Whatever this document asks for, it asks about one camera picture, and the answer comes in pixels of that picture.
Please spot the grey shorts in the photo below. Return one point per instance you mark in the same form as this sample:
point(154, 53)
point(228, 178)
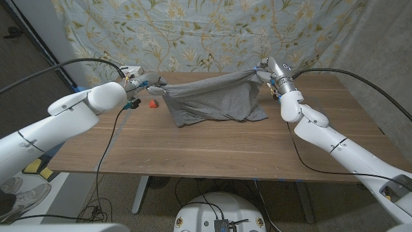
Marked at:
point(215, 100)

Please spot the grey sneaker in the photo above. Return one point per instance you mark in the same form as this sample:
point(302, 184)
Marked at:
point(11, 184)
point(30, 198)

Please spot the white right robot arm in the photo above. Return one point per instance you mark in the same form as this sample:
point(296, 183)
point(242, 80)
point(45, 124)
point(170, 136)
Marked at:
point(347, 154)

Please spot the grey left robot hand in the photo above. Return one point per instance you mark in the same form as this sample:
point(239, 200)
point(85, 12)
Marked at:
point(146, 80)

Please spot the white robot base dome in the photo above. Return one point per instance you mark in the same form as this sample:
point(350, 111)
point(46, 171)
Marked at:
point(206, 209)

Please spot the blue plastic object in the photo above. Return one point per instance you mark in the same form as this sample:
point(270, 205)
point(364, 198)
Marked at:
point(83, 91)

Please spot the white floor board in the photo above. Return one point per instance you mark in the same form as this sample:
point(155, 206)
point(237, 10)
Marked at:
point(71, 199)

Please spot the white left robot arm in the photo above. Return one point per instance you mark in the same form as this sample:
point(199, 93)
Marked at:
point(64, 122)

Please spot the small red block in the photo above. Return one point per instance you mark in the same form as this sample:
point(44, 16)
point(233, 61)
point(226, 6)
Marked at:
point(153, 103)

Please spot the yellow and black pad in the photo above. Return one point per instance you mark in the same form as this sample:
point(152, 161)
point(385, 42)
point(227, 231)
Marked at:
point(33, 166)

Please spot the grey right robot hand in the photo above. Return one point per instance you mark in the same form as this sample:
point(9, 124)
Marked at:
point(280, 75)

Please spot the white power strip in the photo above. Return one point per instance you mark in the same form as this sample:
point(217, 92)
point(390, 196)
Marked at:
point(135, 70)

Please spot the blue cushion stool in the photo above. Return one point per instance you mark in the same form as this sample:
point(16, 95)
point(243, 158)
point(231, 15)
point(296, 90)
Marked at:
point(56, 149)

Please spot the floral printed backdrop cloth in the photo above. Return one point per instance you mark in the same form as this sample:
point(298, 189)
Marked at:
point(209, 35)

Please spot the round black floor fan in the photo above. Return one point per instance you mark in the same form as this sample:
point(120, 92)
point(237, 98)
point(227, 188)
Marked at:
point(158, 182)

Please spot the white table leg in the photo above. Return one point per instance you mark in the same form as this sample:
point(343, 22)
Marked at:
point(140, 195)

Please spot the grey electronics module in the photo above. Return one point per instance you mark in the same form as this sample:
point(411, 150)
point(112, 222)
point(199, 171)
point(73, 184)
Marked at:
point(223, 226)

